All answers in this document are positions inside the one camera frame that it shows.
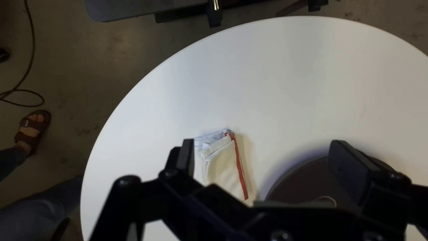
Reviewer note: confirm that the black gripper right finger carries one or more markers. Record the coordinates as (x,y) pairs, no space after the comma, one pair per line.
(365,178)

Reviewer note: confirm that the black frying pan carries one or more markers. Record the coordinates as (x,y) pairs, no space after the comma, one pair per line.
(302,182)

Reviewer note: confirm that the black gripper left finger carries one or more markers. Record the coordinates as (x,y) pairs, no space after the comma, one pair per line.
(178,195)

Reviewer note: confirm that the person's foot in sandal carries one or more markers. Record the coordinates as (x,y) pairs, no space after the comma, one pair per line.
(32,128)

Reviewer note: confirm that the white towel with red stripe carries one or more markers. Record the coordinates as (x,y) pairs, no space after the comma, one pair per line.
(222,164)

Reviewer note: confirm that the person in blue clothes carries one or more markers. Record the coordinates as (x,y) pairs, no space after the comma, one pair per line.
(31,214)

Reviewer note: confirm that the black robot bench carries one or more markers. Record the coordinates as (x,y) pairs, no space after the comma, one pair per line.
(178,8)

